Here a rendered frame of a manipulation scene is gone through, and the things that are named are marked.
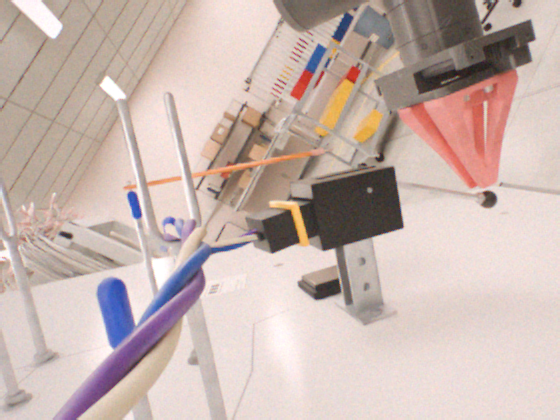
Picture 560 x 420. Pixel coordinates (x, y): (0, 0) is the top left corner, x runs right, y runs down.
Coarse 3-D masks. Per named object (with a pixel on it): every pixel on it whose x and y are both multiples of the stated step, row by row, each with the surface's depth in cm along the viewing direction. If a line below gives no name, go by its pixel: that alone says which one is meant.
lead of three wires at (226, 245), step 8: (248, 232) 25; (168, 240) 17; (224, 240) 24; (232, 240) 25; (240, 240) 25; (248, 240) 25; (160, 248) 19; (168, 248) 19; (216, 248) 24; (224, 248) 24; (232, 248) 25
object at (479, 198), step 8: (400, 184) 30; (408, 184) 30; (416, 184) 30; (368, 192) 27; (424, 192) 31; (432, 192) 31; (440, 192) 31; (448, 192) 31; (456, 192) 32; (464, 192) 32; (480, 192) 32; (480, 200) 32
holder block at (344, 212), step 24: (360, 168) 29; (384, 168) 27; (312, 192) 25; (336, 192) 26; (360, 192) 26; (384, 192) 27; (336, 216) 26; (360, 216) 26; (384, 216) 27; (312, 240) 27; (336, 240) 26; (360, 240) 27
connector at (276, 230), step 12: (300, 204) 26; (252, 216) 26; (264, 216) 25; (276, 216) 25; (288, 216) 25; (312, 216) 26; (252, 228) 26; (264, 228) 24; (276, 228) 25; (288, 228) 25; (312, 228) 26; (264, 240) 25; (276, 240) 25; (288, 240) 25; (276, 252) 25
